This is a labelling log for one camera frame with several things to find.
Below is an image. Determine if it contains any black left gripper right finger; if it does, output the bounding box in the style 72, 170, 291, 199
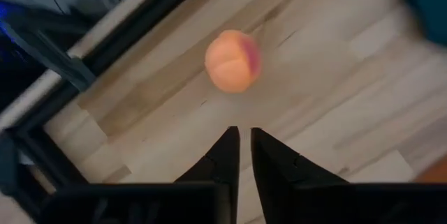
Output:
250, 127, 350, 224

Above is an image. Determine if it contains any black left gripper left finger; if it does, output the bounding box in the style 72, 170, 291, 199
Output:
173, 126, 241, 224

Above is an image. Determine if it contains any peach toy fruit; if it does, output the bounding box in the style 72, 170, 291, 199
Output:
204, 29, 263, 94

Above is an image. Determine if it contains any orange cloth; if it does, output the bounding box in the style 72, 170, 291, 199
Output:
413, 156, 447, 184

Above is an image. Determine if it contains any teal cloth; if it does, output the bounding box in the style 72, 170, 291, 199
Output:
397, 0, 447, 47

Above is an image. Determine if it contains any black aluminium table frame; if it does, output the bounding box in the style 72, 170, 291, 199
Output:
0, 0, 217, 218

